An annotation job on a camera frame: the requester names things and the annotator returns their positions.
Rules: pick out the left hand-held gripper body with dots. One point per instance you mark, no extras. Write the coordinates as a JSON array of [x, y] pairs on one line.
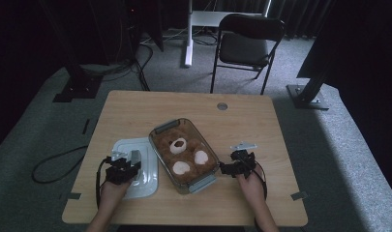
[[119, 170]]

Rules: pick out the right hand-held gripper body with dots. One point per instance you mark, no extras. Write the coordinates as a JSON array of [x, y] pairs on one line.
[[245, 162]]

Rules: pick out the clear plastic storage box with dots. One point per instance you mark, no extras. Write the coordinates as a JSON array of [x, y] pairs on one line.
[[203, 185]]

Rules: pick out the brown teddy bear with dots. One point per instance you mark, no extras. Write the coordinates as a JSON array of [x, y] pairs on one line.
[[187, 154]]

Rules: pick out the person's left hand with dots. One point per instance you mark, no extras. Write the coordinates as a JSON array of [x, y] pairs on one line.
[[114, 193]]

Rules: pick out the person's right hand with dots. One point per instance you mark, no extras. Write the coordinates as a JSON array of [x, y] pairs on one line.
[[251, 188]]

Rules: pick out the grey tape piece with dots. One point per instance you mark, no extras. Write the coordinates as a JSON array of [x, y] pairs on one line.
[[74, 196], [299, 196]]

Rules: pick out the black tape strip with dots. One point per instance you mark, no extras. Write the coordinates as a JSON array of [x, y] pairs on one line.
[[86, 126]]

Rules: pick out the grey round table grommet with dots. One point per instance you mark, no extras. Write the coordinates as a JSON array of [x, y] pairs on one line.
[[222, 106]]

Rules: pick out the black metal stand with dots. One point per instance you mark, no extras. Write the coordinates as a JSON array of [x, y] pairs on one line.
[[79, 87], [308, 96]]

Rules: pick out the black folding chair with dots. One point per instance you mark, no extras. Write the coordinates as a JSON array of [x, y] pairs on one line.
[[245, 48]]

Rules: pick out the dark curtain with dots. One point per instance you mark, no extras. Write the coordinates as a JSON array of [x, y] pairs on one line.
[[300, 16]]

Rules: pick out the white desk frame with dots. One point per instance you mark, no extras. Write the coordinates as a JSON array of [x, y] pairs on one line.
[[189, 32]]

